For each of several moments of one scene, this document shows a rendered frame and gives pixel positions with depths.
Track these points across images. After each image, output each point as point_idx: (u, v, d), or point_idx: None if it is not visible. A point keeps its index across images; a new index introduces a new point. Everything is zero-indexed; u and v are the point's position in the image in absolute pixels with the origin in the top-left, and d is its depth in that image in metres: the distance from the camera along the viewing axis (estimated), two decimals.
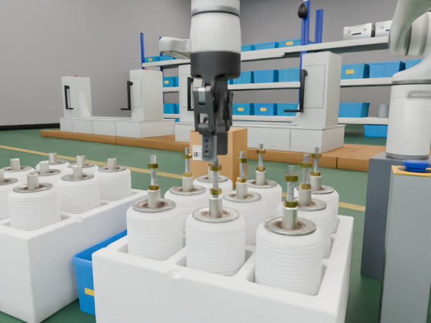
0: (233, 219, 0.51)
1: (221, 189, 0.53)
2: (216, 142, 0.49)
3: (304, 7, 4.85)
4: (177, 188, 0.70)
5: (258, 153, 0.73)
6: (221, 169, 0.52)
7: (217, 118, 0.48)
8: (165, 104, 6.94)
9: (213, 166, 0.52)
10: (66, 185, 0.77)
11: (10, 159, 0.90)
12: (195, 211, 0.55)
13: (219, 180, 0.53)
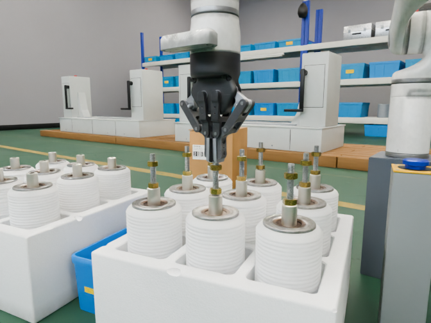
0: (233, 217, 0.51)
1: (220, 187, 0.54)
2: None
3: (304, 7, 4.85)
4: (177, 186, 0.70)
5: (258, 152, 0.73)
6: (219, 168, 0.53)
7: None
8: (165, 104, 6.94)
9: (219, 166, 0.52)
10: (65, 184, 0.77)
11: (9, 158, 0.90)
12: (195, 208, 0.55)
13: (217, 179, 0.53)
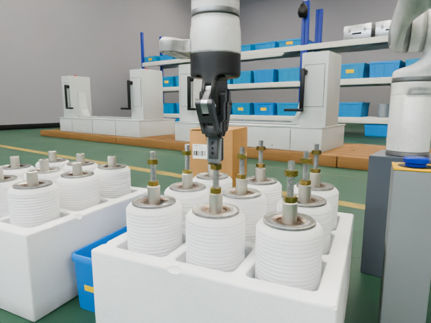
0: (233, 215, 0.51)
1: (210, 188, 0.53)
2: (221, 144, 0.51)
3: (304, 6, 4.85)
4: (177, 184, 0.70)
5: (258, 150, 0.73)
6: (210, 168, 0.52)
7: (221, 122, 0.50)
8: (165, 104, 6.94)
9: (214, 163, 0.53)
10: (65, 182, 0.77)
11: (9, 157, 0.90)
12: (195, 206, 0.55)
13: (213, 179, 0.52)
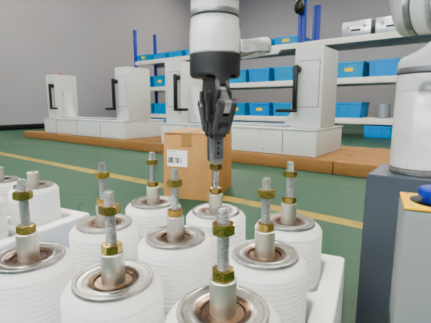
0: (82, 272, 0.34)
1: (117, 246, 0.31)
2: (208, 144, 0.52)
3: (301, 2, 4.64)
4: (92, 220, 0.49)
5: (221, 168, 0.52)
6: (116, 213, 0.31)
7: (204, 121, 0.52)
8: (158, 104, 6.73)
9: (100, 207, 0.31)
10: None
11: None
12: (149, 275, 0.33)
13: (114, 231, 0.31)
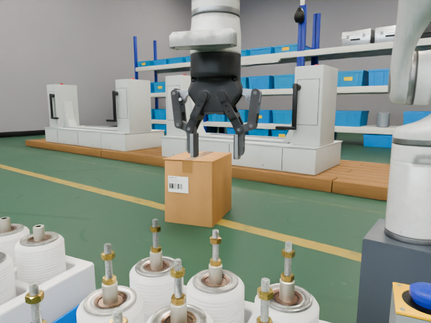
0: None
1: None
2: None
3: (301, 11, 4.66)
4: (99, 295, 0.51)
5: (210, 243, 0.54)
6: None
7: (239, 118, 0.51)
8: (158, 110, 6.75)
9: None
10: None
11: None
12: None
13: None
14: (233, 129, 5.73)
